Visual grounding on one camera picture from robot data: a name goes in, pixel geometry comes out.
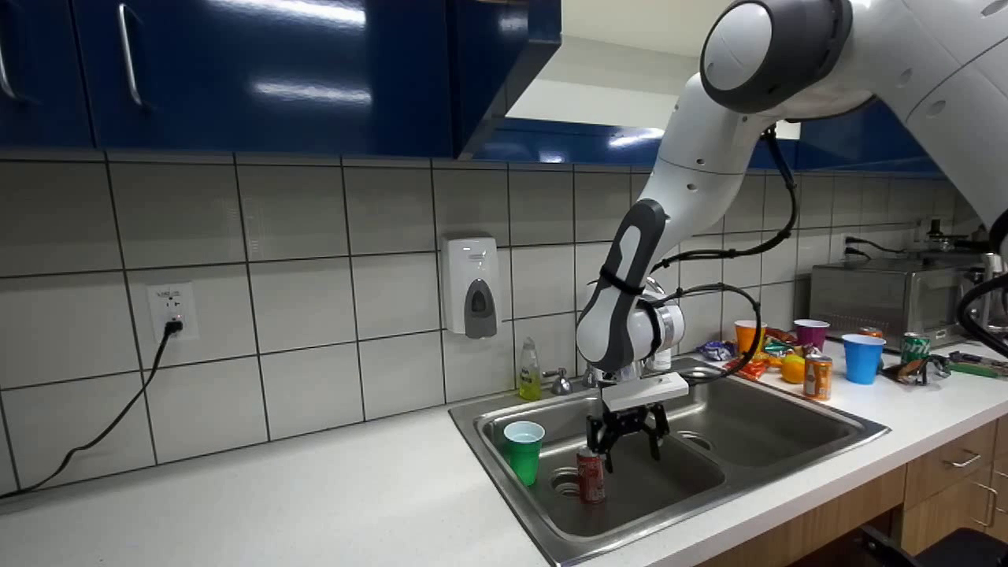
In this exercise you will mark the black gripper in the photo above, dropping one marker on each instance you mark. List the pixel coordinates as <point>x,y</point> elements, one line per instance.
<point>612,424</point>

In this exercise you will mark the red cola can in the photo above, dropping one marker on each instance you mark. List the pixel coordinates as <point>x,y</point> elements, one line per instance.
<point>591,473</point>

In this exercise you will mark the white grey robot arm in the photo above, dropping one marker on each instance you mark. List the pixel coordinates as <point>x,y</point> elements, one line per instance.
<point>936,63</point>

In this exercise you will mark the orange soda can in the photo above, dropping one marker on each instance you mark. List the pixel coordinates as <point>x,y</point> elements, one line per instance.
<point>816,376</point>

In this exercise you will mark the green soda can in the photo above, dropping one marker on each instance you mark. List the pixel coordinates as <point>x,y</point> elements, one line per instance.
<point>913,362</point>

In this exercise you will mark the wooden base drawer cabinet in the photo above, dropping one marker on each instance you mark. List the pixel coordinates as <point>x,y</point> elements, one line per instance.
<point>947,506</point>

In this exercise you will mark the open blue cabinet door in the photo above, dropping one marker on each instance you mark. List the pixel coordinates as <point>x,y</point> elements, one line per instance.
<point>495,52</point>

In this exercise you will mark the blue cabinet door left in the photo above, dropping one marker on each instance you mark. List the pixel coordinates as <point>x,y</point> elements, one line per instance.
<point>278,78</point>

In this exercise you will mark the stainless steel double sink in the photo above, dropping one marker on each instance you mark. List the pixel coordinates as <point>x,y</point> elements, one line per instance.
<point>725,439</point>

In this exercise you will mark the chrome gooseneck faucet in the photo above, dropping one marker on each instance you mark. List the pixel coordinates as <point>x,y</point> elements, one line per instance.
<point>561,384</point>

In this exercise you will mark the green plastic cup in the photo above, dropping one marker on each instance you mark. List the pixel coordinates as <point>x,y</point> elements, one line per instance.
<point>519,448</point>

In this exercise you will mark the blue snack bag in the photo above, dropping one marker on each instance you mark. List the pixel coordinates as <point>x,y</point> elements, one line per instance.
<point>720,352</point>

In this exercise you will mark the orange snack bag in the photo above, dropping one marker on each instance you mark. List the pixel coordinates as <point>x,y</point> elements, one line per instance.
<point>752,369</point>

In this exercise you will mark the orange plastic cup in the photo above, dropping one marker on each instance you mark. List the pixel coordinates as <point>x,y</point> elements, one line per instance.
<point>746,339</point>

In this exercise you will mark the purple plastic cup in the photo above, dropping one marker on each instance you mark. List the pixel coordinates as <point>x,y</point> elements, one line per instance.
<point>810,331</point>

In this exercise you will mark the blue plastic cup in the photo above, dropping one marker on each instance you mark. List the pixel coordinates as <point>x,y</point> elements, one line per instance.
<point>859,356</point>

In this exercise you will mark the silver toaster oven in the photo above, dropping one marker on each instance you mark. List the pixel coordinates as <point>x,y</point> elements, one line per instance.
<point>894,298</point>

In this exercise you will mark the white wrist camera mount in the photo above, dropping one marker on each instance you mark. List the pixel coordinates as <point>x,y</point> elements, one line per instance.
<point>627,395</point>

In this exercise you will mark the white wall soap dispenser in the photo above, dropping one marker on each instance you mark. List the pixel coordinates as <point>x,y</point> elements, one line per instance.
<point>469,289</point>

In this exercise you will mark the white wall power outlet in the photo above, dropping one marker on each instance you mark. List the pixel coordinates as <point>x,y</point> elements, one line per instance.
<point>175,303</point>

